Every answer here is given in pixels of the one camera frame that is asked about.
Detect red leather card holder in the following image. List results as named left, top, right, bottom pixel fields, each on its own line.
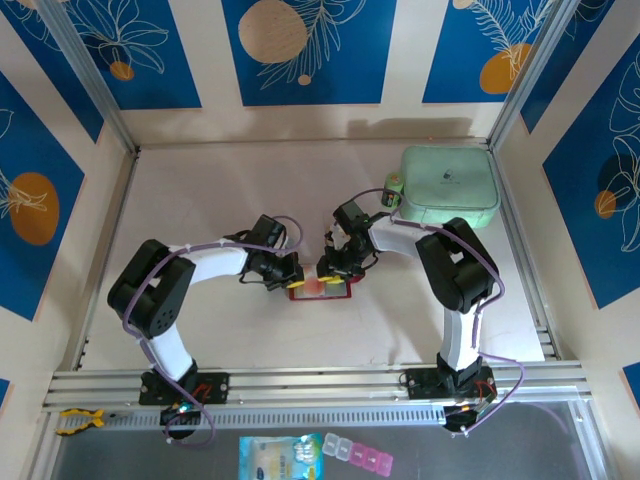
left=286, top=267, right=354, bottom=302

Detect small green bottle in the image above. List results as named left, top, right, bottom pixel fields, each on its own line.
left=382, top=172, right=405, bottom=209

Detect mint green zip pouch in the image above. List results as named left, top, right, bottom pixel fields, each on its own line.
left=398, top=144, right=502, bottom=230

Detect blue plastic packet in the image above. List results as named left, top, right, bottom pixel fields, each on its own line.
left=238, top=432, right=325, bottom=480

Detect white and pink pill organizer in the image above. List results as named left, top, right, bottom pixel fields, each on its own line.
left=321, top=432, right=395, bottom=476

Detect aluminium mounting rail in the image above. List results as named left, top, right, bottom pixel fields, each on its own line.
left=42, top=360, right=594, bottom=409

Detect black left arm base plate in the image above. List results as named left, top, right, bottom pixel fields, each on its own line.
left=138, top=371, right=231, bottom=406

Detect grey slotted cable duct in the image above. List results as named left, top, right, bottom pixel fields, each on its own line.
left=54, top=403, right=451, bottom=434

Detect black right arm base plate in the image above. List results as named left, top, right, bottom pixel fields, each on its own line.
left=405, top=367, right=496, bottom=401

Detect aluminium table edge rail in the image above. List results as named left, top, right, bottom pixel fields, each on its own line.
left=492, top=148, right=559, bottom=361
left=73, top=149, right=141, bottom=372

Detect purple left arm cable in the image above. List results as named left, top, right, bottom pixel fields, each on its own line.
left=122, top=214, right=306, bottom=449

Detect aluminium frame post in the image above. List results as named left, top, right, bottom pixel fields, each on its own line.
left=37, top=0, right=140, bottom=156
left=487, top=0, right=576, bottom=151

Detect yellow handled pliers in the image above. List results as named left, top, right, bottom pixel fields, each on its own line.
left=55, top=407, right=121, bottom=437

